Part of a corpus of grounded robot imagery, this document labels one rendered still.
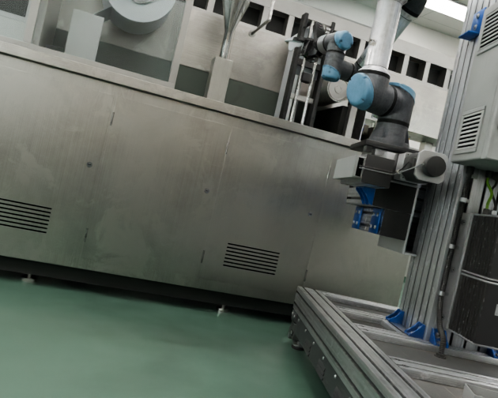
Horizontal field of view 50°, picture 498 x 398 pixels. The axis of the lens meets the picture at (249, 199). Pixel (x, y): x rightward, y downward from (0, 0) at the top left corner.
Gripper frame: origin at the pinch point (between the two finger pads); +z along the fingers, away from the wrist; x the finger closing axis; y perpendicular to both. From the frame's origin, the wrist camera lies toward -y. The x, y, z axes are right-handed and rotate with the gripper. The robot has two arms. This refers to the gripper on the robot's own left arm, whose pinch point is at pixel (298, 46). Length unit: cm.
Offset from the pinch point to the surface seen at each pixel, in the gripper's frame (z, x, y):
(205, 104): 3, -31, 41
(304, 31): 9.5, 5.8, -12.2
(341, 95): 15.9, 42.2, 3.0
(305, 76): 8.4, 13.6, 6.7
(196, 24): 64, -27, -9
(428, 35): 231, 276, -187
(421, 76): 35, 107, -40
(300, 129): -6.7, 11.6, 35.0
